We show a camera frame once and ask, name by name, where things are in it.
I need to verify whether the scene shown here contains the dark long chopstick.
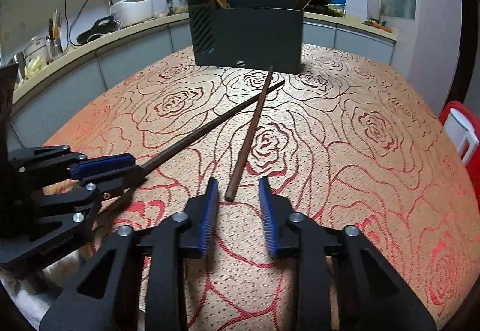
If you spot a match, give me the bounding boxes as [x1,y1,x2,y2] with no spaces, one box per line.
[133,81,285,189]

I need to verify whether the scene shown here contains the lower kitchen cabinets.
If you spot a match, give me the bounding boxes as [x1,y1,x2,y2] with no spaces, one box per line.
[7,12,399,150]

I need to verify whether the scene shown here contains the person left hand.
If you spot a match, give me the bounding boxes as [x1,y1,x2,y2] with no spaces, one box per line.
[42,179,80,195]

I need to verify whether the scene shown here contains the countertop utensil jar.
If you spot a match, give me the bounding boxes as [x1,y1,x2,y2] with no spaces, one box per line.
[46,8,64,60]

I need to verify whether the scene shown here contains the rose pattern tablecloth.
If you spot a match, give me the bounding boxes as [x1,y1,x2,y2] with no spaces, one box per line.
[49,45,479,330]

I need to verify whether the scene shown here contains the black countertop appliance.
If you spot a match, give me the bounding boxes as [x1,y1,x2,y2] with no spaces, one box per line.
[76,16,118,46]

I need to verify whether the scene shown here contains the white rice cooker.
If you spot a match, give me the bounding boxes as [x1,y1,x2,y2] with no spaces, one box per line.
[110,0,154,29]

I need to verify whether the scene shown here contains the red plastic chair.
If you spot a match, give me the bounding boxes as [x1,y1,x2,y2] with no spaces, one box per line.
[439,101,479,203]

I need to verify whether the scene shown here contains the black pepper grinder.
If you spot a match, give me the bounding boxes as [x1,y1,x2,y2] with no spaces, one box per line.
[166,0,174,16]

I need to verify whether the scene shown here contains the white electric kettle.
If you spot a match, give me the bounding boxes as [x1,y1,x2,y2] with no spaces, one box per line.
[443,107,479,165]

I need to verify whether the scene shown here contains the dark green utensil holder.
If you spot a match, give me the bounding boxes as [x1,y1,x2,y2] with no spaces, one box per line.
[187,0,304,74]

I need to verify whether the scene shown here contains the white plastic bottle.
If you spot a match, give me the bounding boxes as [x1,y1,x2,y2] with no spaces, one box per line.
[367,0,381,21]

